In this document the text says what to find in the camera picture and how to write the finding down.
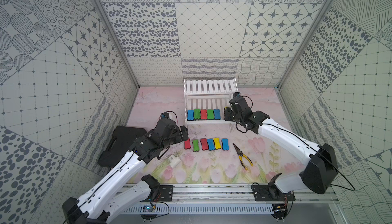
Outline blue eraser shelf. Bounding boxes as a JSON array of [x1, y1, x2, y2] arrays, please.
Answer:
[[213, 109, 221, 120], [187, 110, 195, 121], [221, 138, 230, 150], [207, 139, 215, 151]]

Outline red eraser top shelf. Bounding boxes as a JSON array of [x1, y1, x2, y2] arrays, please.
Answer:
[[184, 139, 191, 149], [200, 138, 209, 150]]

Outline red eraser shelf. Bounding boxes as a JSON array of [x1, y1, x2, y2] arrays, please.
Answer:
[[200, 138, 209, 150], [184, 139, 191, 149], [201, 109, 208, 120]]

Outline green eraser shelf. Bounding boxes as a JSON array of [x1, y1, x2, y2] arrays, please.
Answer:
[[192, 139, 200, 152], [207, 109, 214, 120], [194, 109, 201, 120]]

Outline green eraser top shelf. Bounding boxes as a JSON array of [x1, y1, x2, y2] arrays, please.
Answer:
[[192, 139, 200, 152]]

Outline blue eraser top shelf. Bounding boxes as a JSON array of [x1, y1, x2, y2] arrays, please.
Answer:
[[221, 138, 230, 150], [207, 139, 215, 151]]

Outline yellow eraser top shelf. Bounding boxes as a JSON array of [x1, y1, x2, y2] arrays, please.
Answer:
[[213, 138, 222, 150]]

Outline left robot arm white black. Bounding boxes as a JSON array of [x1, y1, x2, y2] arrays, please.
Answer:
[[62, 113, 189, 224]]

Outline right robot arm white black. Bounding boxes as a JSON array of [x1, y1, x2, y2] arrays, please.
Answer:
[[225, 92, 339, 198]]

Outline white wooden slatted shelf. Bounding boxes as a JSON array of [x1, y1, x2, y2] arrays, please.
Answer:
[[184, 79, 238, 130]]

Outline white plastic pipe fitting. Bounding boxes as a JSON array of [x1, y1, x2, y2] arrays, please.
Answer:
[[168, 155, 181, 168]]

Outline black plastic case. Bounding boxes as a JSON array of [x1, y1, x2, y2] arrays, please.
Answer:
[[98, 126, 147, 168]]

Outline green circuit board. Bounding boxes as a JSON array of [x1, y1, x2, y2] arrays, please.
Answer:
[[143, 205, 155, 213]]

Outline yellow handled pliers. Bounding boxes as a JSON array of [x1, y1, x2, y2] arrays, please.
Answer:
[[233, 143, 253, 170]]

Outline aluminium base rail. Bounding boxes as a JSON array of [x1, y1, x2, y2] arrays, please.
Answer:
[[88, 183, 341, 205]]

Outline white vented cable duct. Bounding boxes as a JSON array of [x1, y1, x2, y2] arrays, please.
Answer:
[[123, 204, 274, 215]]

